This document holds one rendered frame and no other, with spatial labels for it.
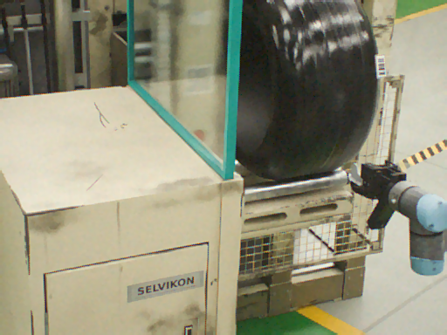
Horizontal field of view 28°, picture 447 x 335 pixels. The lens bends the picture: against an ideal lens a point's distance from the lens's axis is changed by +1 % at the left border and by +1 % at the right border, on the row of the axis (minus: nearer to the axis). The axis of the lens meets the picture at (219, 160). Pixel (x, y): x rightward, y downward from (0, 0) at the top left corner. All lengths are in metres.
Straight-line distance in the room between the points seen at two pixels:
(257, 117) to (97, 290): 1.22
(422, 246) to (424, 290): 1.73
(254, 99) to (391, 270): 1.41
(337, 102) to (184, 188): 0.76
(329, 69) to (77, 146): 0.75
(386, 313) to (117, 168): 2.12
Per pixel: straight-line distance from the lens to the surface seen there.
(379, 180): 2.17
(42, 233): 1.53
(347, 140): 2.32
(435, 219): 2.02
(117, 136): 1.79
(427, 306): 3.69
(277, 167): 2.34
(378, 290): 3.74
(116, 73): 2.73
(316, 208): 2.52
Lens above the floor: 1.96
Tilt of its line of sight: 24 degrees down
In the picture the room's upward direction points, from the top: 2 degrees clockwise
